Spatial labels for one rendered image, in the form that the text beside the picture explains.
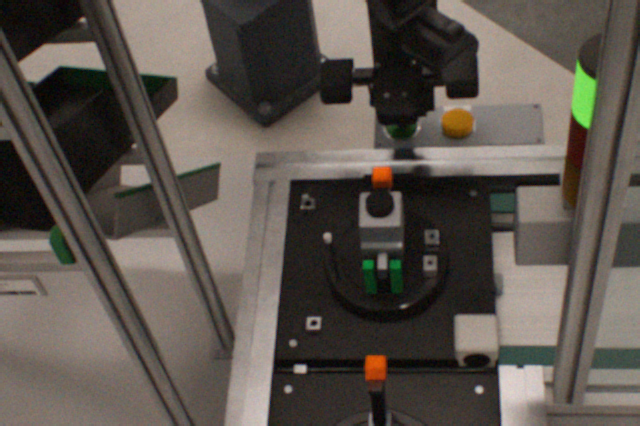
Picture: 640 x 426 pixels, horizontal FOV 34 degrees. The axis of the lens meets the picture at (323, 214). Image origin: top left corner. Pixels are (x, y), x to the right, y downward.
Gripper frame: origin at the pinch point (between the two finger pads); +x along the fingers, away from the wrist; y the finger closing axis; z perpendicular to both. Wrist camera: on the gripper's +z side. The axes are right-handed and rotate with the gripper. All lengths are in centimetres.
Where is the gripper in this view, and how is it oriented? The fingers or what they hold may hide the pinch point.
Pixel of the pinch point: (401, 107)
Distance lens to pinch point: 127.8
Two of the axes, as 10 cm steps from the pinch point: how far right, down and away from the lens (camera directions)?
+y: 9.9, -0.3, -1.3
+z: -0.5, 8.1, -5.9
